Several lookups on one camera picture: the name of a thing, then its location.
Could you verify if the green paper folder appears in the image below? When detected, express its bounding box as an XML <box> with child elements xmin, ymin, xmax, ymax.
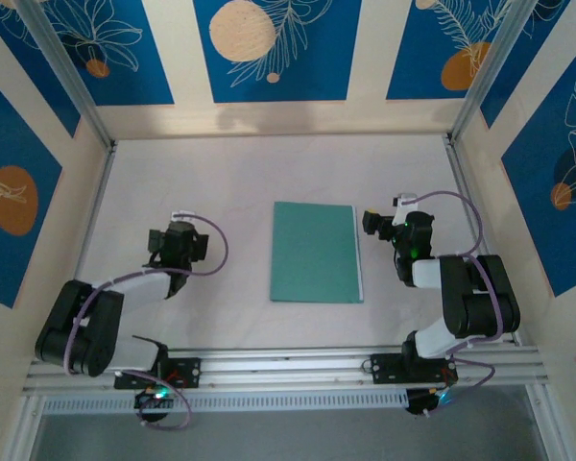
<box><xmin>269</xmin><ymin>200</ymin><xmax>366</xmax><ymax>304</ymax></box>

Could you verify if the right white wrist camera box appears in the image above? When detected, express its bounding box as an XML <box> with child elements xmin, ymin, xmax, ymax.
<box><xmin>394</xmin><ymin>191</ymin><xmax>418</xmax><ymax>226</ymax></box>

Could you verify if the aluminium table side rail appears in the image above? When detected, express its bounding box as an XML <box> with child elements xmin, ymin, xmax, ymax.
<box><xmin>50</xmin><ymin>141</ymin><xmax>119</xmax><ymax>356</ymax></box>
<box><xmin>442</xmin><ymin>134</ymin><xmax>523</xmax><ymax>348</ymax></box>

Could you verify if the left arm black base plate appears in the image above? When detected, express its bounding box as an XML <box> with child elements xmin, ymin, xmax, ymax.
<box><xmin>113</xmin><ymin>357</ymin><xmax>203</xmax><ymax>390</ymax></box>

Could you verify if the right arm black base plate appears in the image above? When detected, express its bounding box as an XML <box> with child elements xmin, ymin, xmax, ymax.
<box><xmin>370</xmin><ymin>352</ymin><xmax>460</xmax><ymax>385</ymax></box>

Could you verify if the aluminium frame cross rail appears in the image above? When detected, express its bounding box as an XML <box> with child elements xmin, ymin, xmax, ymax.
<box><xmin>21</xmin><ymin>345</ymin><xmax>551</xmax><ymax>398</ymax></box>

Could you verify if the white slotted cable duct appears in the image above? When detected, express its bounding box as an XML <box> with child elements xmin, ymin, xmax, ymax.
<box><xmin>41</xmin><ymin>389</ymin><xmax>410</xmax><ymax>415</ymax></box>

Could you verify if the aluminium frame post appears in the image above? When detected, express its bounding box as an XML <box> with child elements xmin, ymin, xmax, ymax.
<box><xmin>16</xmin><ymin>0</ymin><xmax>116</xmax><ymax>151</ymax></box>
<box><xmin>449</xmin><ymin>0</ymin><xmax>556</xmax><ymax>145</ymax></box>

